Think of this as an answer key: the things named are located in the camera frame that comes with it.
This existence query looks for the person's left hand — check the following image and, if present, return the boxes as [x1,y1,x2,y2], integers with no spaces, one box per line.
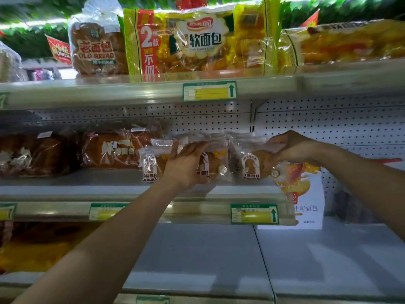
[163,141,211,192]

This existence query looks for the person's right hand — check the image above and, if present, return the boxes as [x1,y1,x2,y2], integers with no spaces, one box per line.
[267,130,322,168]

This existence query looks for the clear packet of bread rolls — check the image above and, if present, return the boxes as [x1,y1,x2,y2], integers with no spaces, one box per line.
[139,133,234,185]
[230,133,287,181]

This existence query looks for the person's right forearm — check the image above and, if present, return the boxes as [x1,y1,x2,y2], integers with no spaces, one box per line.
[315,143,405,243]

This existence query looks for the person's left forearm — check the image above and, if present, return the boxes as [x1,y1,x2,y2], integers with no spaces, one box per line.
[13,178,185,304]

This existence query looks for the white toast bread package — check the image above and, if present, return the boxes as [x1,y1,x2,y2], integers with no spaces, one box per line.
[257,161,326,230]

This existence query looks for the white pegboard back panel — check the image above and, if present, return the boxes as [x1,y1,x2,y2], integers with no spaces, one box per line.
[0,95,405,219]

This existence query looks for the brown bread packet white print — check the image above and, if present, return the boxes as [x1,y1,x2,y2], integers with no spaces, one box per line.
[81,125,166,170]

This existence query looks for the large yellow soft bread bag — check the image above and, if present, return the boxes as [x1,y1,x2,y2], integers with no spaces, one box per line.
[123,0,282,82]

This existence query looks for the grey metal store shelf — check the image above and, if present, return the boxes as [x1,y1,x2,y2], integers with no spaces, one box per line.
[0,217,405,304]
[0,168,298,226]
[0,58,405,112]

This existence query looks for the yellow and clear bread bag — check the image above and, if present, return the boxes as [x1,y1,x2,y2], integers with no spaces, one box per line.
[278,19,405,67]

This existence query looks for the red hanging sign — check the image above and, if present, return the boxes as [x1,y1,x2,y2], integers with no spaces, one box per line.
[45,34,74,66]
[300,9,321,28]

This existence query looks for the clear bag of brown loaf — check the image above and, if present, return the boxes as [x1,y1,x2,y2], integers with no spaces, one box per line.
[67,0,130,77]

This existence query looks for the red hanging decoration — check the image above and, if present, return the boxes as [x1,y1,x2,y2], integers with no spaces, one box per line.
[175,0,210,10]

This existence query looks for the dark brown bread packet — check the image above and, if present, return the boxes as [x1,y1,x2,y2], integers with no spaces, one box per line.
[0,130,80,178]

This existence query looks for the yellow bread packets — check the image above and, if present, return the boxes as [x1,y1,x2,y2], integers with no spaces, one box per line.
[0,222,99,273]

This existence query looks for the clear plastic bread bag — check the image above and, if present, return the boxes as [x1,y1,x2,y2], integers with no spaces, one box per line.
[0,40,24,83]

